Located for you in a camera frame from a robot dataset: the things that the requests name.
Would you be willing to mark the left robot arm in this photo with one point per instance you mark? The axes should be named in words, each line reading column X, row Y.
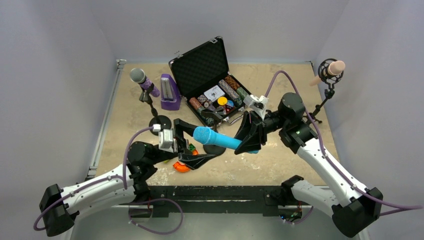
column 127, row 183

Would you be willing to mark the beige pink microphone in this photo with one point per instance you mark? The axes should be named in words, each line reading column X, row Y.
column 328, row 69

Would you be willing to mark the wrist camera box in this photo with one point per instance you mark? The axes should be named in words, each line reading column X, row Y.
column 166, row 140
column 257, row 104

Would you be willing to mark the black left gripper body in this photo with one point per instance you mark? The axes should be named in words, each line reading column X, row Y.
column 178, row 142

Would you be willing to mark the purple metronome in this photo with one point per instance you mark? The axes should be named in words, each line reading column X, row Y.
column 170, row 94

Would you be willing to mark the black round-base stand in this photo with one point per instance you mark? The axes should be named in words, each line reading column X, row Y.
column 216, row 116
column 158, row 122

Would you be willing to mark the blue microphone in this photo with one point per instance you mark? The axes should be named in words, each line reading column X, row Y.
column 204, row 135

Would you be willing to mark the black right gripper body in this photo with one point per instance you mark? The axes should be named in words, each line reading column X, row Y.
column 260, row 127

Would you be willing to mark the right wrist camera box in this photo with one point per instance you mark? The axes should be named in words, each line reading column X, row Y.
column 257, row 104

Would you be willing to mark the white playing card box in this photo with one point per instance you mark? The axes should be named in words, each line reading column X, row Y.
column 214, row 93

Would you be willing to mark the green square brick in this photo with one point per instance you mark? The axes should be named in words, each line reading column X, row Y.
column 191, row 147

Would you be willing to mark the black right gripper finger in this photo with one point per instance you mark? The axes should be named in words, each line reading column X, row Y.
column 252, row 139
column 248, row 126

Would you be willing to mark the purple glitter microphone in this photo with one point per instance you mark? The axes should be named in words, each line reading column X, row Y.
column 138, row 76

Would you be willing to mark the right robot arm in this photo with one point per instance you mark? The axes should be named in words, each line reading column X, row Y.
column 350, row 211

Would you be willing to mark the black tripod shock-mount stand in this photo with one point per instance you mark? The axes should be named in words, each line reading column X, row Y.
column 328, row 93

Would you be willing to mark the orange curved toy track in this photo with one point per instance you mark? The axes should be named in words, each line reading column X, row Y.
column 181, row 167

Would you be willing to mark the yellow dealer button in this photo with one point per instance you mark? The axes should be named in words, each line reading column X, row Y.
column 222, row 101

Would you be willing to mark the black poker chip case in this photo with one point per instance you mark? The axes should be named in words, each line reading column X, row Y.
column 200, row 69

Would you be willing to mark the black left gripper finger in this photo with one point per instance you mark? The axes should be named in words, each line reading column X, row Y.
column 194, row 162
column 181, row 127

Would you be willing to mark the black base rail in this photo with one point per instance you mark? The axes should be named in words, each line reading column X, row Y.
column 266, row 200

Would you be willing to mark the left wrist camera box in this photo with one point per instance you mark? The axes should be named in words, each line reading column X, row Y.
column 166, row 140

